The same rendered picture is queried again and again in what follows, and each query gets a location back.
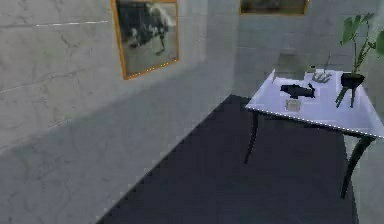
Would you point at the orange framed dark picture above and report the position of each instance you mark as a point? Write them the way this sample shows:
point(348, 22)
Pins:
point(146, 36)

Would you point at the small grey square object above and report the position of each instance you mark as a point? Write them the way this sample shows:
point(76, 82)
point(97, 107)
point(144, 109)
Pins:
point(293, 105)

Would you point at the black lumpy object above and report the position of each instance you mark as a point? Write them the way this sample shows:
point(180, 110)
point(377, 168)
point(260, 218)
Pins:
point(295, 90)

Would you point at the orange framed wide picture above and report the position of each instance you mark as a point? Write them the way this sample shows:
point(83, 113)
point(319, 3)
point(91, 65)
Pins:
point(273, 6)

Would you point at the grey spiky object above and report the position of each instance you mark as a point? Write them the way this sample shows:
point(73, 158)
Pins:
point(321, 77)

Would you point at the white table with black legs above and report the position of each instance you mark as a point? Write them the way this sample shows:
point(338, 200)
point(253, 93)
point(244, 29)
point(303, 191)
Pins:
point(326, 110)

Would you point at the green plant in black pot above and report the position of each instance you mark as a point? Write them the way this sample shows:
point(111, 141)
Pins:
point(352, 80)

